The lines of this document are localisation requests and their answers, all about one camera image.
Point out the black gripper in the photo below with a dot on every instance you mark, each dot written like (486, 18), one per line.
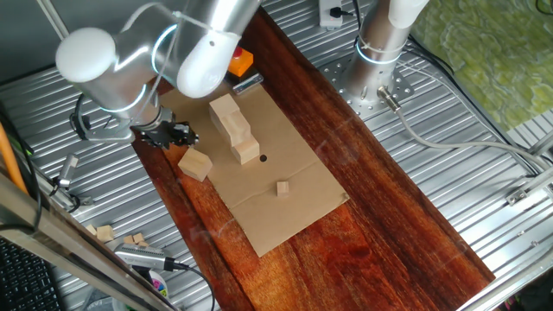
(157, 135)

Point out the silver ridged camera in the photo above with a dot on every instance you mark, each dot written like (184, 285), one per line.
(138, 257)

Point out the silver robot mounting plate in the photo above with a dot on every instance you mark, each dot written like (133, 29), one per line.
(404, 84)

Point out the brown cardboard sheet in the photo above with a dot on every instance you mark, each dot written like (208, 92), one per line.
(268, 194)

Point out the black keyboard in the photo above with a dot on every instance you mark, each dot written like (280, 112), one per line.
(21, 285)

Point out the orange emergency stop button box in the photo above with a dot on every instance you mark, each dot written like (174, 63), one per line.
(241, 62)

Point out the aluminium profile rail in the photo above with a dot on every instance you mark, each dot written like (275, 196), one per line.
(535, 183)
(544, 144)

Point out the aluminium frame beam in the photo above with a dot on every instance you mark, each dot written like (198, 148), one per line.
(65, 250)

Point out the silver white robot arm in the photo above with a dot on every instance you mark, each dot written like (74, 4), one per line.
(376, 52)

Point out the small wooden cube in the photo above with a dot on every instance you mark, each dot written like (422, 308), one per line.
(283, 188)
(91, 229)
(105, 233)

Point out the tiny wooden cube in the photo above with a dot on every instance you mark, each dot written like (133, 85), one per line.
(144, 244)
(129, 239)
(138, 237)

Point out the thin metal stand rod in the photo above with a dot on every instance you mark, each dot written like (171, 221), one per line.
(54, 19)

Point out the metal camera stand bracket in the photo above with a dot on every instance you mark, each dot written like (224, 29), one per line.
(82, 201)

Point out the silver camera on stand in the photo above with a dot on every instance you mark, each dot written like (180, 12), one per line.
(69, 167)

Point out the white power strip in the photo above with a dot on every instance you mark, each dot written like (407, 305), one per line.
(327, 17)

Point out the reddish brown wooden board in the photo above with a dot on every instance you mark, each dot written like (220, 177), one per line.
(345, 242)

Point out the orange tube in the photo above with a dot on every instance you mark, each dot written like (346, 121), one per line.
(8, 157)

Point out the silver camera mount bracket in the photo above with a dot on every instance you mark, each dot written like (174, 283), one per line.
(110, 136)

